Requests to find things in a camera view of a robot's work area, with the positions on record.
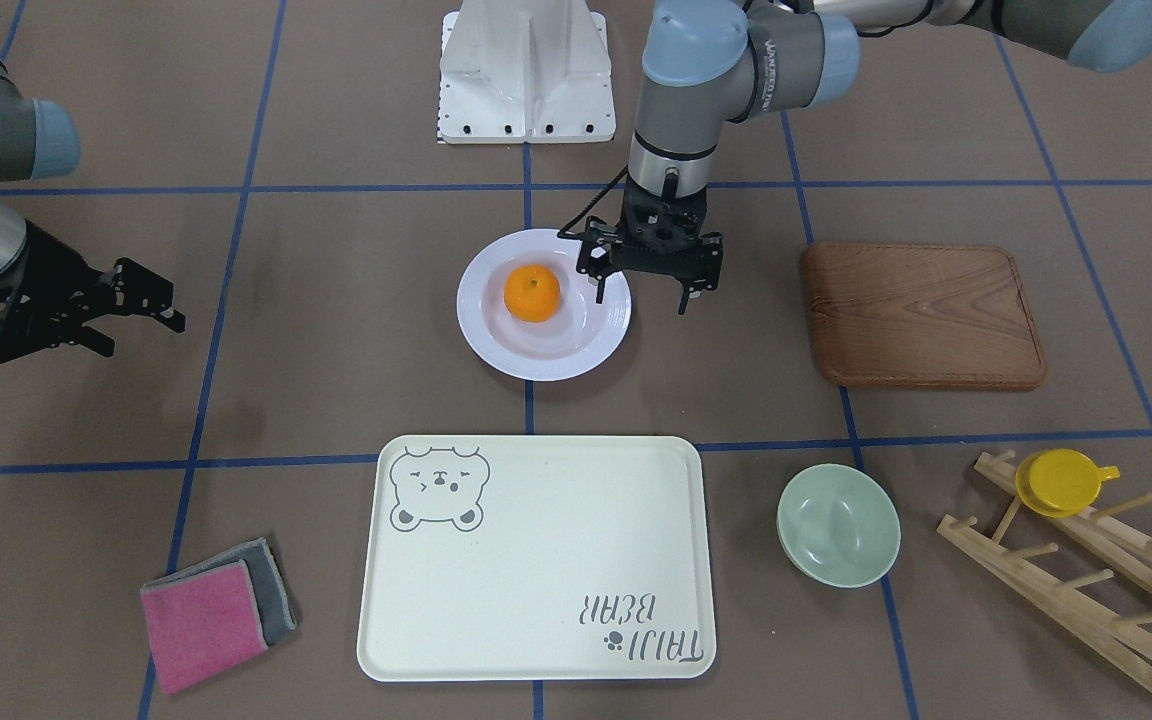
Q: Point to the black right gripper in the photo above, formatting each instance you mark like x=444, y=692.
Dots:
x=48, y=271

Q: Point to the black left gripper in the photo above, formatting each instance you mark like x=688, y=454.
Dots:
x=598, y=256

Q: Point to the white plate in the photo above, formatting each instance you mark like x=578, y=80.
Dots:
x=579, y=337

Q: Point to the orange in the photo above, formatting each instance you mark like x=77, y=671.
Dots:
x=532, y=293

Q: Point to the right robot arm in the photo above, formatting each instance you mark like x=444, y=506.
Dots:
x=37, y=140

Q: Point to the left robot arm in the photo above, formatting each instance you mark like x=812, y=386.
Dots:
x=710, y=63

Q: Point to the cream bear tray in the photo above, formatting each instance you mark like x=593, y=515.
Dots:
x=501, y=558

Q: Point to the wooden cutting board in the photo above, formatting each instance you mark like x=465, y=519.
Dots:
x=920, y=315

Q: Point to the green bowl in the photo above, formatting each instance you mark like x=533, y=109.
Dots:
x=838, y=526

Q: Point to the pink and grey cloths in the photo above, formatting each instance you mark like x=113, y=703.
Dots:
x=215, y=615

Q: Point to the yellow mug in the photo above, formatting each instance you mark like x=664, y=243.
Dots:
x=1061, y=482

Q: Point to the wooden dish rack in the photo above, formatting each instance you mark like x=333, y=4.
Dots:
x=1110, y=609

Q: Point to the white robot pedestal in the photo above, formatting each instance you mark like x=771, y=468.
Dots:
x=525, y=72

